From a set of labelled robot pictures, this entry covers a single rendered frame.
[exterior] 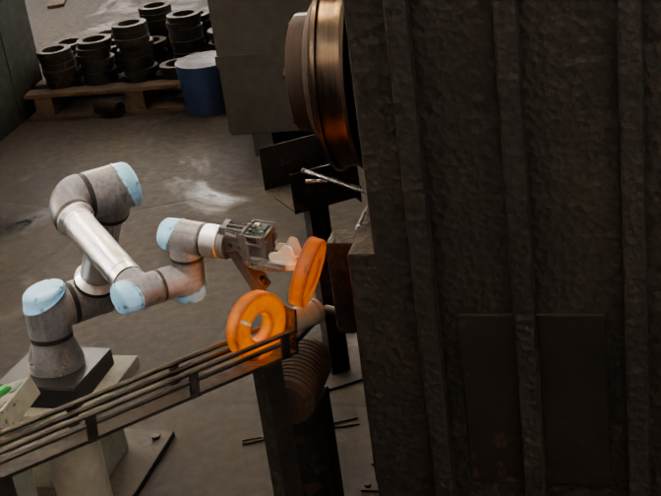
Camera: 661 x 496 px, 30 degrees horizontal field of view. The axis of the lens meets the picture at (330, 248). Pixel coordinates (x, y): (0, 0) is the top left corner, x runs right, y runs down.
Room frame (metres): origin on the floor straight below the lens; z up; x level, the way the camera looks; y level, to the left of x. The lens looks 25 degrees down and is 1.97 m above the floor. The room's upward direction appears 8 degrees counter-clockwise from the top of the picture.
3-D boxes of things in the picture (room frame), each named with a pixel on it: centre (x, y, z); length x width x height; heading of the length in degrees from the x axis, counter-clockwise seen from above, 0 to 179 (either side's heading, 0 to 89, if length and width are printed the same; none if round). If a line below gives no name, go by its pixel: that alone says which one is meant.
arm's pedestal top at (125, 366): (2.95, 0.78, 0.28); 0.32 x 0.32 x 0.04; 72
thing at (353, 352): (3.34, 0.03, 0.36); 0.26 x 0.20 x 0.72; 19
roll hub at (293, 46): (2.82, -0.01, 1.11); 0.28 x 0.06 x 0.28; 164
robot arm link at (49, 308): (2.96, 0.77, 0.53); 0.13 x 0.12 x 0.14; 123
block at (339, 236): (2.56, -0.05, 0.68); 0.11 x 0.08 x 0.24; 74
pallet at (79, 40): (6.59, 0.83, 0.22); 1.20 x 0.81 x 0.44; 79
